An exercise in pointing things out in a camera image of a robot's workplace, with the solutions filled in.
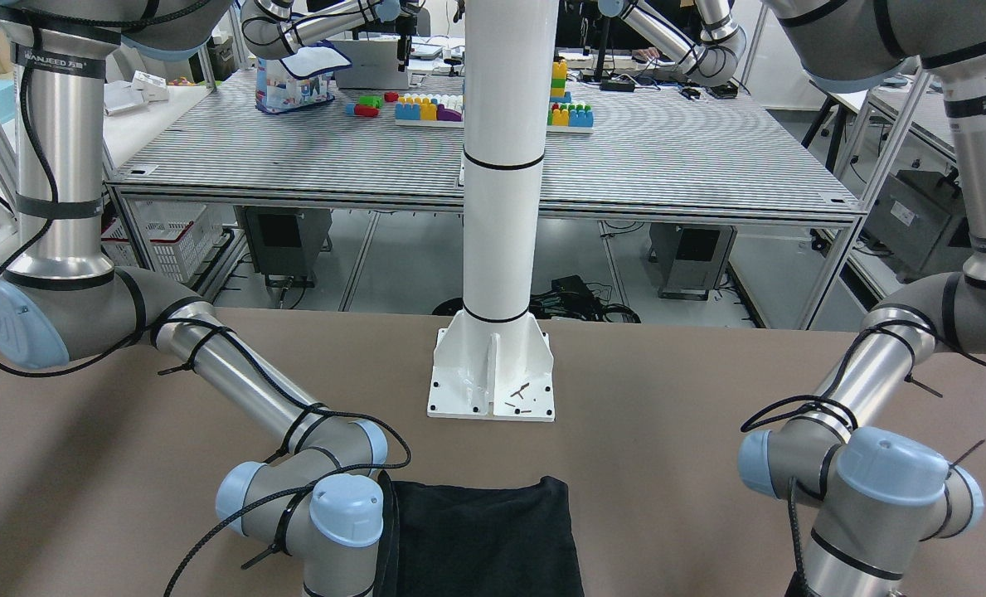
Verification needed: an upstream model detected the white plastic basket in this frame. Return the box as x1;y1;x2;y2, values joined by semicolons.
133;201;223;286

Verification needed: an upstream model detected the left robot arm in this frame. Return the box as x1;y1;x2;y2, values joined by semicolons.
738;1;986;596

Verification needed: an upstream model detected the black graphic t-shirt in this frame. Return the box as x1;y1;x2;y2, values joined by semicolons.
372;475;585;596

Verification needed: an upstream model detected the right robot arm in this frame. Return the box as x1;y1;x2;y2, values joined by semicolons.
0;1;389;596

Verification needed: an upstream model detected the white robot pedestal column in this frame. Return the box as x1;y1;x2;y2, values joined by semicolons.
425;1;557;422

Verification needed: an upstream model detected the colourful toy block set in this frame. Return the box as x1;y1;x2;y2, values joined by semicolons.
343;58;595;133

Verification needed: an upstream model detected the blue white bag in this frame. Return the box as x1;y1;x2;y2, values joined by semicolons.
255;41;352;114

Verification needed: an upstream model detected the grey controller box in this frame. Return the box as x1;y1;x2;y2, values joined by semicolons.
648;222;736;301
234;206;331;289

